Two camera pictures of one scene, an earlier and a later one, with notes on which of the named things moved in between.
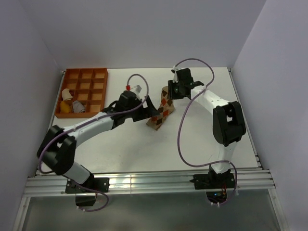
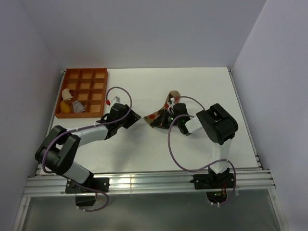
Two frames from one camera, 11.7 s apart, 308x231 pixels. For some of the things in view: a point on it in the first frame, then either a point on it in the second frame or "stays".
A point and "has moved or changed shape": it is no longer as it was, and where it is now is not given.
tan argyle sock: (166, 107) has moved or changed shape
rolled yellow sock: (64, 107) stays
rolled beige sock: (66, 94) stays
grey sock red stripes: (78, 107) stays
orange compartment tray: (88, 86) stays
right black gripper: (172, 96) -> (160, 121)
